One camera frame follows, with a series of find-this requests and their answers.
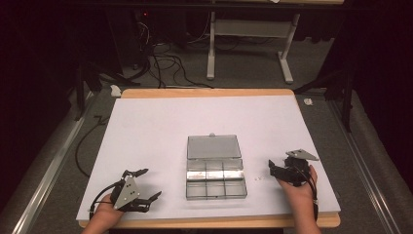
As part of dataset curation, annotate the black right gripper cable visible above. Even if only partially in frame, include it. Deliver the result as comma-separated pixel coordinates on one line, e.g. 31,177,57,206
293,165,319,222

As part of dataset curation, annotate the white paper sheet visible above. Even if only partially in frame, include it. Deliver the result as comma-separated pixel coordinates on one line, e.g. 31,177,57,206
75,95,342,222

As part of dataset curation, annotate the clear plastic compartment box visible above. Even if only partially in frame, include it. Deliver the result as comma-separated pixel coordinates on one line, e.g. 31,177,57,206
185,132,248,201

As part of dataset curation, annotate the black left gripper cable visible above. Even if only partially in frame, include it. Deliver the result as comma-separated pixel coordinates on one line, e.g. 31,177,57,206
88,180,125,220

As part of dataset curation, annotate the person's right hand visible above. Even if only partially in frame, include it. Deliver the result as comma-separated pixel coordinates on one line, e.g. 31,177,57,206
276,164,319,213

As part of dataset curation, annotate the black metal stand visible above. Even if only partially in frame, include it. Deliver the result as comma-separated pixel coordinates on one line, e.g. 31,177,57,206
73,60,142,122
292,62,356,134

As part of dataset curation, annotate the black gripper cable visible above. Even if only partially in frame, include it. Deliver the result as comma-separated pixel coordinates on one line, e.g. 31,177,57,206
88,180,125,220
293,165,319,222

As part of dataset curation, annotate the white metal desk frame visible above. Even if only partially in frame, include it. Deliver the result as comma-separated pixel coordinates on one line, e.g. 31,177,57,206
206,11,302,85

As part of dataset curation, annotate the black computer tower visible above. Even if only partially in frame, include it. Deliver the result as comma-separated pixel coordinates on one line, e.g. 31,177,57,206
128,9,156,67

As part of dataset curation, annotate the black floor cable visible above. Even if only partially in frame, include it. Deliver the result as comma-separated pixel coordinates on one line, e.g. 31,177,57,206
74,114,111,179

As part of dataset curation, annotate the silver metal rail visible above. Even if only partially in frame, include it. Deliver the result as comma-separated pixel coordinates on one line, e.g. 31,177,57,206
11,92,95,234
326,98,403,234

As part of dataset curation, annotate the tangle of black floor cables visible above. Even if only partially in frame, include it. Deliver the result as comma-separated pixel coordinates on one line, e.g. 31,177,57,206
131,19,215,90

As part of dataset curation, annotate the person's left hand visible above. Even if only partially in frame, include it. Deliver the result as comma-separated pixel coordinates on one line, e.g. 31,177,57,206
93,193,126,226

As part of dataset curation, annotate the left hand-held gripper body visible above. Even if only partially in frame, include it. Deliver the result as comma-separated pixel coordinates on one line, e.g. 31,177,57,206
109,175,152,215

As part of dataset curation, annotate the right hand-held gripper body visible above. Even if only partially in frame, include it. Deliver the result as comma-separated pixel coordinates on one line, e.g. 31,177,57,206
282,148,320,188

